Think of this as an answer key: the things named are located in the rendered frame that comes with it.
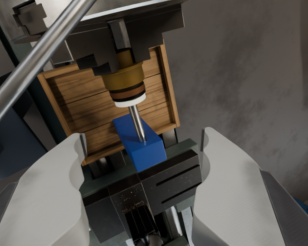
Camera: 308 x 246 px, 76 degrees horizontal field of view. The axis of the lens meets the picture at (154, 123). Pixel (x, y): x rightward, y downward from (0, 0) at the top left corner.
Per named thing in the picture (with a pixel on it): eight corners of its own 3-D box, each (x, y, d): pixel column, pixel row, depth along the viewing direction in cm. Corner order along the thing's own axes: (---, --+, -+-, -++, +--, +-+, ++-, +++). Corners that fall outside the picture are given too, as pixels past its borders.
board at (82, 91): (38, 72, 53) (36, 75, 50) (158, 39, 62) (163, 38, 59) (81, 160, 67) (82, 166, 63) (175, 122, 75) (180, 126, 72)
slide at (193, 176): (79, 199, 65) (79, 209, 61) (191, 148, 75) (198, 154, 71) (98, 233, 73) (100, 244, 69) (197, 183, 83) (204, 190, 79)
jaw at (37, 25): (78, 7, 33) (14, 10, 24) (102, -2, 31) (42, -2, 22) (101, 71, 38) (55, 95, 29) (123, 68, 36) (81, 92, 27)
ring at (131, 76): (95, 59, 33) (112, 108, 37) (145, 45, 35) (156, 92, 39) (90, 56, 41) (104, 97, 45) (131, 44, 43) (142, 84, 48)
